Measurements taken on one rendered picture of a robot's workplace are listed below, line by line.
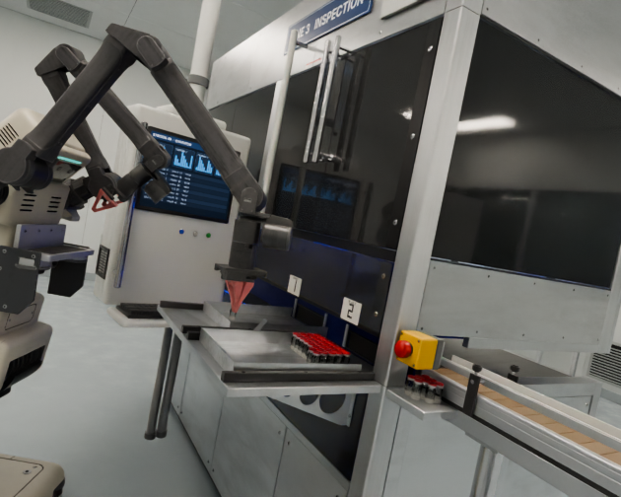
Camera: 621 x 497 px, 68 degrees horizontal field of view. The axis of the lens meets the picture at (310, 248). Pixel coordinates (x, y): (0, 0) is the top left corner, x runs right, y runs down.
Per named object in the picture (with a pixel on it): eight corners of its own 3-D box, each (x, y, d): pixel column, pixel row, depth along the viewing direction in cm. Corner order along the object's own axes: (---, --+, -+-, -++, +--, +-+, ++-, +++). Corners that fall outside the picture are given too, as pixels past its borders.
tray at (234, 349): (310, 344, 138) (311, 333, 137) (359, 378, 115) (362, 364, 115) (198, 340, 121) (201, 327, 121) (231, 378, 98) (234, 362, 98)
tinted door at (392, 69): (314, 232, 153) (348, 55, 150) (400, 250, 116) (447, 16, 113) (313, 232, 153) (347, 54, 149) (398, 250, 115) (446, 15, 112)
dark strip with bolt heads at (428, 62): (370, 326, 120) (431, 22, 116) (380, 331, 117) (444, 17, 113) (367, 326, 120) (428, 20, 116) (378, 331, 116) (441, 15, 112)
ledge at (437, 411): (427, 394, 118) (428, 388, 118) (465, 417, 107) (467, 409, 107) (384, 395, 111) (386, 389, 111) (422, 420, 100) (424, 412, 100)
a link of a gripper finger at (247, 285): (249, 316, 99) (256, 273, 99) (218, 315, 96) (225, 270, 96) (239, 309, 105) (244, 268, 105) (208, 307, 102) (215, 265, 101)
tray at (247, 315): (290, 317, 173) (292, 307, 172) (325, 337, 150) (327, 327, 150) (202, 310, 155) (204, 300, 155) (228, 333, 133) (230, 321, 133)
